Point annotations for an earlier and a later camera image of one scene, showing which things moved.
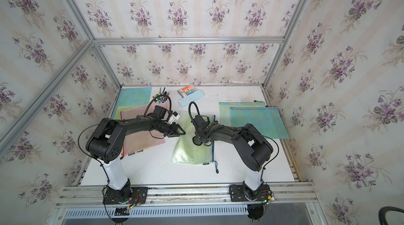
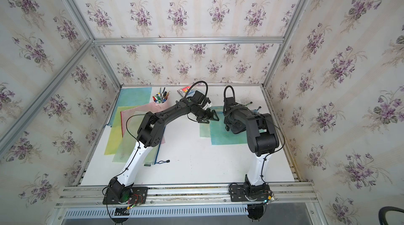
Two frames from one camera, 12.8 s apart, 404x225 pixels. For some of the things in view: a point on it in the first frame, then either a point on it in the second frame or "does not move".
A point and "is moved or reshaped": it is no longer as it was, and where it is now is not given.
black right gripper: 197,134 -> 226,123
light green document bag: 185,151 -> 129,141
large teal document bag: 266,121 is moved or reshaped
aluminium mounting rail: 294,195 does not move
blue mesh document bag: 133,96 does not move
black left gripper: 172,130 -> 205,116
